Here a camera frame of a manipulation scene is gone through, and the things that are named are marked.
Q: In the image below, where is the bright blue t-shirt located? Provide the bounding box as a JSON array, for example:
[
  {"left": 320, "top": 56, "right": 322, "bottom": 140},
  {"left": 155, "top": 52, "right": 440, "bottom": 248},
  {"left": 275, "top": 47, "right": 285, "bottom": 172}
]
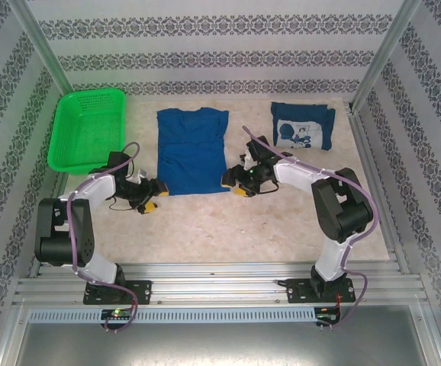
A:
[{"left": 156, "top": 108, "right": 230, "bottom": 197}]

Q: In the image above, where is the folded dark blue printed t-shirt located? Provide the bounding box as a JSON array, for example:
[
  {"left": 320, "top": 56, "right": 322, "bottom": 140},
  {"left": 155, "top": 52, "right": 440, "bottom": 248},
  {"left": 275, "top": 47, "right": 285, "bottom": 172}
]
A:
[{"left": 269, "top": 101, "right": 336, "bottom": 152}]

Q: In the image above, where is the green plastic basket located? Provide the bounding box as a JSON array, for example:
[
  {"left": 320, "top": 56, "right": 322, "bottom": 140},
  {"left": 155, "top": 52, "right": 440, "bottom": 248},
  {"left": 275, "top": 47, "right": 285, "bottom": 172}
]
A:
[{"left": 47, "top": 88, "right": 127, "bottom": 176}]

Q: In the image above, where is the grey metal sheet panel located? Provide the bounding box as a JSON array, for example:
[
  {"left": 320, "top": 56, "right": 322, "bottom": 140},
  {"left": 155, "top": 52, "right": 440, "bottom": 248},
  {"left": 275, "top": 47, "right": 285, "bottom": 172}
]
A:
[{"left": 12, "top": 323, "right": 437, "bottom": 366}]

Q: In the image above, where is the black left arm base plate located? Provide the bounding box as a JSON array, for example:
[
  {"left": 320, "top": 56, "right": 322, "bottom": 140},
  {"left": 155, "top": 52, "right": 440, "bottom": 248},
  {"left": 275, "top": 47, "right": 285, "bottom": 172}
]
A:
[{"left": 82, "top": 280, "right": 153, "bottom": 306}]

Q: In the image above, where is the aluminium rail frame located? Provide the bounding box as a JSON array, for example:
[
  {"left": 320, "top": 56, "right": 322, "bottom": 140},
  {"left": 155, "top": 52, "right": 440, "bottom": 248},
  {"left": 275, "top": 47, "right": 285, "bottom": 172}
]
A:
[{"left": 12, "top": 262, "right": 427, "bottom": 306}]

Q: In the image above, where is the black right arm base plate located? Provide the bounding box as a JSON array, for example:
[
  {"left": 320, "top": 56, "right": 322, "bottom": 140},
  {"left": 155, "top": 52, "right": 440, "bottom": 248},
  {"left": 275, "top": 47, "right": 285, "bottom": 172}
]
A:
[{"left": 285, "top": 278, "right": 356, "bottom": 305}]

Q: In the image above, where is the slotted grey cable duct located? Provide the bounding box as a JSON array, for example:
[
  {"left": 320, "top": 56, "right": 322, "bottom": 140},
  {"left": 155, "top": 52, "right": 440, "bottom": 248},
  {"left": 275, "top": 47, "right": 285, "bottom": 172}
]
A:
[{"left": 27, "top": 307, "right": 317, "bottom": 324}]

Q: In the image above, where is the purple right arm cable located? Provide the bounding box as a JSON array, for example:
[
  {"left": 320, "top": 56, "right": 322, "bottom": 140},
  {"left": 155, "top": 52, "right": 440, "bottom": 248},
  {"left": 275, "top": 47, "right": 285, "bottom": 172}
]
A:
[{"left": 242, "top": 125, "right": 381, "bottom": 332}]

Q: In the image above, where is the aluminium corner post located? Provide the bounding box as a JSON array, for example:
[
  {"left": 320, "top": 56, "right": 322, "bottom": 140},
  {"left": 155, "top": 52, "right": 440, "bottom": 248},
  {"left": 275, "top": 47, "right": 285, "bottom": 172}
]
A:
[
  {"left": 349, "top": 0, "right": 422, "bottom": 111},
  {"left": 8, "top": 0, "right": 75, "bottom": 102}
]

